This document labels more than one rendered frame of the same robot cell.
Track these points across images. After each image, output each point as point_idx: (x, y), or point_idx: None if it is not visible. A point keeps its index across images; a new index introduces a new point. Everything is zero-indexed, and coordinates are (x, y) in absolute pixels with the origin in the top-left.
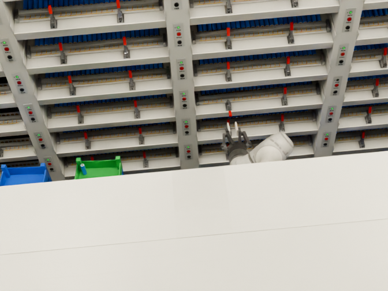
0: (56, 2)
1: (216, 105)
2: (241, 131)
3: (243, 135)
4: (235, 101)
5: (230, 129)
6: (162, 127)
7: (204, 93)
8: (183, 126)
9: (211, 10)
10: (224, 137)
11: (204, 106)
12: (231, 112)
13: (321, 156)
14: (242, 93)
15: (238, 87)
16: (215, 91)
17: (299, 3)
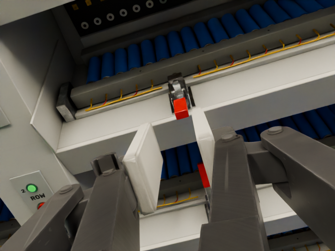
0: None
1: (137, 106)
2: (242, 141)
3: (289, 173)
4: (205, 79)
5: (140, 149)
6: (14, 227)
7: (92, 78)
8: (34, 210)
9: None
10: (43, 223)
11: (91, 119)
12: (184, 102)
13: None
14: (228, 43)
15: (211, 38)
16: (131, 64)
17: None
